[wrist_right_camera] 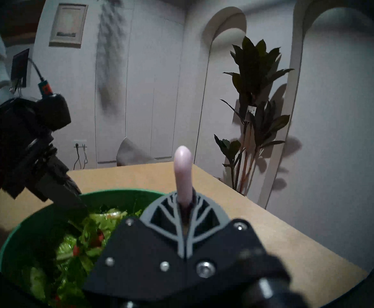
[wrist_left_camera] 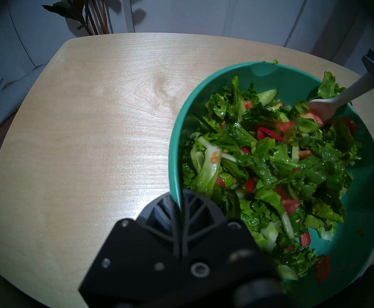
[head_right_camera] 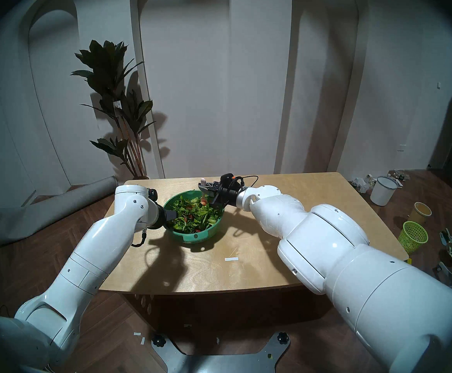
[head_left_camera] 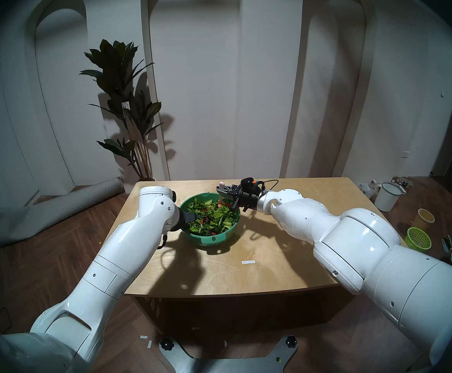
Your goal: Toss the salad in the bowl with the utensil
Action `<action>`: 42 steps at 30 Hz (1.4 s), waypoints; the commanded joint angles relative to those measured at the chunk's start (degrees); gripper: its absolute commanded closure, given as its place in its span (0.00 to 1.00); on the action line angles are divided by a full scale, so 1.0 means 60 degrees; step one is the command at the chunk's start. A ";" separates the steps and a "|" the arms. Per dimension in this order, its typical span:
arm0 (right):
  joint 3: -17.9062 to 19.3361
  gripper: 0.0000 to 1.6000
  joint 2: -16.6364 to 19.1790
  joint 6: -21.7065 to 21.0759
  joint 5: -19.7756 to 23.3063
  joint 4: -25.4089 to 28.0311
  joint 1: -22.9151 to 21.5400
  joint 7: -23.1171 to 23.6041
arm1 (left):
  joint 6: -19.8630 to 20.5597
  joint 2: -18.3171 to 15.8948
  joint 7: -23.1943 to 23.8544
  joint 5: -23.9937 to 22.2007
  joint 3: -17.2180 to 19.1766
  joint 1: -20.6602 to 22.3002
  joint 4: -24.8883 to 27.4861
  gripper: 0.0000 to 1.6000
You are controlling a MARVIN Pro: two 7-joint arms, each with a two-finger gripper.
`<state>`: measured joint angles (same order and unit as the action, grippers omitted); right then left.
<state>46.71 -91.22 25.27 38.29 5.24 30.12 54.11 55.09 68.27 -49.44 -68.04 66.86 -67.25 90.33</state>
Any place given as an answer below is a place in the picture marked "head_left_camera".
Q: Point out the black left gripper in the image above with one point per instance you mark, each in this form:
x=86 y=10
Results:
x=177 y=220

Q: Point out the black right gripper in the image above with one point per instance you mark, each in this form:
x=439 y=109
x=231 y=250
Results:
x=247 y=199

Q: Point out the pale pink plastic spoon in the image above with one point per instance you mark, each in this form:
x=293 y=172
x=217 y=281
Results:
x=221 y=184

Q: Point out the chopped vegetable salad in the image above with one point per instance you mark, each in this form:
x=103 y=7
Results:
x=208 y=218

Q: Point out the green salad bowl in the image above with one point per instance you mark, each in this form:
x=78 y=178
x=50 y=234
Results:
x=210 y=240

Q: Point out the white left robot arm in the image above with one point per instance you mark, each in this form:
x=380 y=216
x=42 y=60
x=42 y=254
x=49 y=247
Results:
x=109 y=267

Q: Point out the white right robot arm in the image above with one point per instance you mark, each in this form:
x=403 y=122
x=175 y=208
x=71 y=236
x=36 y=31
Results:
x=365 y=251

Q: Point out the white plant tag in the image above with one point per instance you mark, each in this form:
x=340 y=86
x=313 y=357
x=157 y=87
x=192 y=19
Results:
x=125 y=106

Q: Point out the black base knob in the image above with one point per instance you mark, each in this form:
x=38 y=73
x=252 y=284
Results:
x=166 y=344
x=291 y=341

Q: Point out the pale clutter pile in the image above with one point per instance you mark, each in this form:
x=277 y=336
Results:
x=369 y=189

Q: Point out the rolled grey mat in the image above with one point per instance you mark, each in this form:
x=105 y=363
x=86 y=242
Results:
x=47 y=213

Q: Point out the white bucket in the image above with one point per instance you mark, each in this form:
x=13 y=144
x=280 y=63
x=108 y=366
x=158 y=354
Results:
x=387 y=199

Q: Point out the tall dark green plant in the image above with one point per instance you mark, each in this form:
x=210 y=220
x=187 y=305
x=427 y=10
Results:
x=117 y=73

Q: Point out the dark clutter pile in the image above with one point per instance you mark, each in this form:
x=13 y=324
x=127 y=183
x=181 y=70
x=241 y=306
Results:
x=402 y=182

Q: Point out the green mesh basket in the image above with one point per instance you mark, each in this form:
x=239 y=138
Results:
x=420 y=238

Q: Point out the tan paper cup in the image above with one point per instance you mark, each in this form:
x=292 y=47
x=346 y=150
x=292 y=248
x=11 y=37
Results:
x=424 y=218

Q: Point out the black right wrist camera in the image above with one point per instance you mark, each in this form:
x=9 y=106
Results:
x=248 y=183

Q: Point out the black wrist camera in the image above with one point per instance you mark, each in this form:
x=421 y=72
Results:
x=173 y=196
x=248 y=183

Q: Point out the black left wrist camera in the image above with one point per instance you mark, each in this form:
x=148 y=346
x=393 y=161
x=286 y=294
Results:
x=173 y=196

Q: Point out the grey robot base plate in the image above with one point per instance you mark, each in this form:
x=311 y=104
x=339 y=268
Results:
x=226 y=364

